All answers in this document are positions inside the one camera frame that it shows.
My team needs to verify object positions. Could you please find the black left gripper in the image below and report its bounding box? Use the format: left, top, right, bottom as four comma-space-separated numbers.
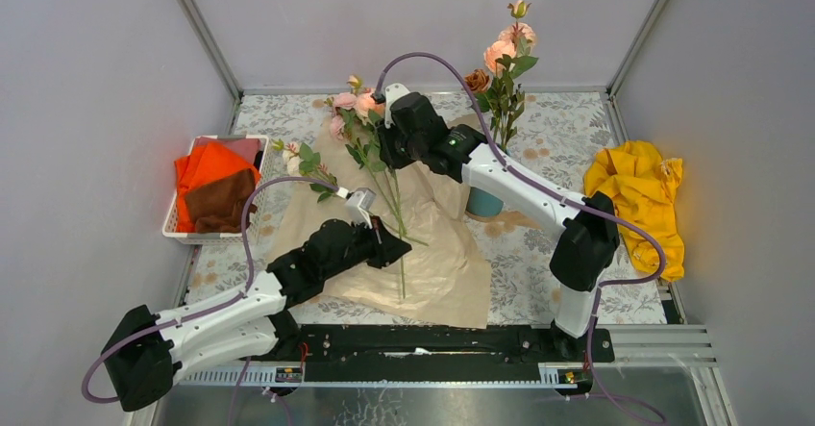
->
322, 217, 412, 284

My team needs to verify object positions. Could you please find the pink bud rose stem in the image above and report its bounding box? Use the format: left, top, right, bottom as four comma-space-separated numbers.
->
346, 74, 408, 302

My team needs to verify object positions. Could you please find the peach kraft wrapping paper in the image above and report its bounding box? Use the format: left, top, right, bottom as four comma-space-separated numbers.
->
267, 114, 549, 330

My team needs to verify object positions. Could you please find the peach rose stem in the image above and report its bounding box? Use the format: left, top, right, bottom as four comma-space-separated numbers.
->
483, 0, 538, 149

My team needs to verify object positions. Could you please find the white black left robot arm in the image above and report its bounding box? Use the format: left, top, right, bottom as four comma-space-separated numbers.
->
102, 216, 412, 412

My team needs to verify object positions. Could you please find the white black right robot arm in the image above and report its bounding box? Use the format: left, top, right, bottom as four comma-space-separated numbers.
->
374, 84, 620, 361

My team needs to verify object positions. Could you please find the teal cylindrical vase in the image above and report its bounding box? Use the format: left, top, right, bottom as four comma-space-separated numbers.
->
464, 145, 512, 219

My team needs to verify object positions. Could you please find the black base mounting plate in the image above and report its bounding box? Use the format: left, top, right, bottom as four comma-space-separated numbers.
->
260, 324, 615, 383

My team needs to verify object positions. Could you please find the cream rose stem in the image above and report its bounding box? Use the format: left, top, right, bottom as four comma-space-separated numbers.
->
272, 139, 338, 204

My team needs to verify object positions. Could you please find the floral patterned table mat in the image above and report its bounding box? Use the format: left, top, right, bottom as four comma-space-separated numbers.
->
187, 91, 667, 328

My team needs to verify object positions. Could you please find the pink cloth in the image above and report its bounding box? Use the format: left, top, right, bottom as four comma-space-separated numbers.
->
192, 137, 264, 165

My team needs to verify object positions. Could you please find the brown cloth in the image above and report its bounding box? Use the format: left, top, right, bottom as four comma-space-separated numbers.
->
184, 168, 257, 234

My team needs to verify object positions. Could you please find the orange cloth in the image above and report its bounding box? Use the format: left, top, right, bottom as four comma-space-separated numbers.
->
174, 143, 261, 234

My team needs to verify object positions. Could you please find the white plastic basket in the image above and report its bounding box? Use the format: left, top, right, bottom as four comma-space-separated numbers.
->
161, 134, 271, 245

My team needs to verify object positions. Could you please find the yellow crumpled cloth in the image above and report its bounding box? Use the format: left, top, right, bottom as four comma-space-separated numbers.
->
583, 140, 685, 282

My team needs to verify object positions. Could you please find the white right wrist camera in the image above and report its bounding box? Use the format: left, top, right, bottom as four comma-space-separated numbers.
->
373, 83, 410, 128

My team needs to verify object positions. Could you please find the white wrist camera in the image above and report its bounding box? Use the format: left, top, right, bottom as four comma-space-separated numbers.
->
335, 188, 376, 228
373, 83, 410, 128

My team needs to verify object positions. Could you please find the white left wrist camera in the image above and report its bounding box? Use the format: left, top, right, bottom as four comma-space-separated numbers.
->
335, 188, 376, 228

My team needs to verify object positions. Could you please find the aluminium frame rail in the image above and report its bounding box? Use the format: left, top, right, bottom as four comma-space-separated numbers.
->
177, 0, 242, 102

